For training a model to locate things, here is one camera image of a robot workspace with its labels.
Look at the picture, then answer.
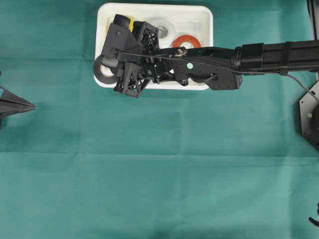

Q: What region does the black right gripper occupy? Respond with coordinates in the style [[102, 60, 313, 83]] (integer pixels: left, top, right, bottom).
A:
[[114, 21, 174, 98]]

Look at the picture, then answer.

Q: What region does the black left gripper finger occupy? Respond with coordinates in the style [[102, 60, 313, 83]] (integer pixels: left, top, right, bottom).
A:
[[0, 87, 35, 108], [0, 106, 35, 119]]

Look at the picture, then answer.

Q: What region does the red tape roll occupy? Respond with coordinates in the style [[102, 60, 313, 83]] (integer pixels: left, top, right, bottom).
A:
[[172, 34, 201, 49]]

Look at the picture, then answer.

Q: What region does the black tape roll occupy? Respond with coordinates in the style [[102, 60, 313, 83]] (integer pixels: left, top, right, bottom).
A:
[[93, 55, 119, 85]]

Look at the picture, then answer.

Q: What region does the white tape roll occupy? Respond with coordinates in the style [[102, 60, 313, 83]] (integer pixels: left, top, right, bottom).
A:
[[149, 18, 176, 49]]

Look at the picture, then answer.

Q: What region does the yellow tape roll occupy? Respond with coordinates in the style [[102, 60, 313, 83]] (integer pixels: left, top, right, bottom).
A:
[[127, 16, 136, 32]]

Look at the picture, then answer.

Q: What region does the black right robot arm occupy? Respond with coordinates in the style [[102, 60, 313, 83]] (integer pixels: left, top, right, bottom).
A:
[[102, 21, 319, 98]]

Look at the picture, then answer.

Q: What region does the white plastic case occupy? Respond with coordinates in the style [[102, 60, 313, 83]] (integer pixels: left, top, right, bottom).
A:
[[94, 3, 213, 90]]

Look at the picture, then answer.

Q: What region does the green table cloth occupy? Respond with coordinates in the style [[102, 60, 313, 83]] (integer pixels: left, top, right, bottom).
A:
[[0, 0, 319, 239]]

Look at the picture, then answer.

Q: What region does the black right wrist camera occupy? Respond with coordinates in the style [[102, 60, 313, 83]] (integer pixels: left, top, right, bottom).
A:
[[101, 14, 142, 68]]

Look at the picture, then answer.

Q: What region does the black camera cable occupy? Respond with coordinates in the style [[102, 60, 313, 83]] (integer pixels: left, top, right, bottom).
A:
[[112, 48, 319, 103]]

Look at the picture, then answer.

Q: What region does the black aluminium frame rail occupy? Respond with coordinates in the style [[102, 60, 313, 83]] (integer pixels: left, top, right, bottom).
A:
[[307, 0, 319, 40]]

